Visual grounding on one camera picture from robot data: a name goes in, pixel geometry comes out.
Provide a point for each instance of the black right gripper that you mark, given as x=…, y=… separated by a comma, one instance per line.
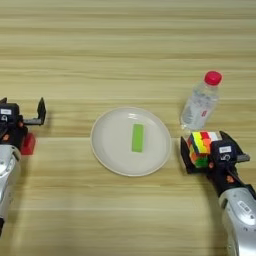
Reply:
x=223, y=180

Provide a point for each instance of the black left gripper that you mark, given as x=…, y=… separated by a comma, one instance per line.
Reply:
x=13, y=133

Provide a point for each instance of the multicolour puzzle cube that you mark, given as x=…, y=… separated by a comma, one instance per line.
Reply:
x=200, y=146

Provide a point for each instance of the red block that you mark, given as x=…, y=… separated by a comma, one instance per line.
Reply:
x=29, y=145

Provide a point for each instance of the green rectangular block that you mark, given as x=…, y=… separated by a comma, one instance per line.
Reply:
x=137, y=138

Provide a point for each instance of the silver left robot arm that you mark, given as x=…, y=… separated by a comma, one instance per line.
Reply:
x=7, y=180

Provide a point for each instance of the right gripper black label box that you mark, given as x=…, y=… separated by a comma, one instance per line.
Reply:
x=224, y=150

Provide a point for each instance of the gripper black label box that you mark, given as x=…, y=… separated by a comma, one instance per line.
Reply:
x=224, y=150
x=8, y=113

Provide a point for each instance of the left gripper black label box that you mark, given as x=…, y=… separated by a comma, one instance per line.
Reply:
x=8, y=113

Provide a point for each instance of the clear bottle with red cap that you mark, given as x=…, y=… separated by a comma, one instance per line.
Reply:
x=200, y=106

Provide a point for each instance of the white round plate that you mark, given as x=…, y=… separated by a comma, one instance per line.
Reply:
x=113, y=146

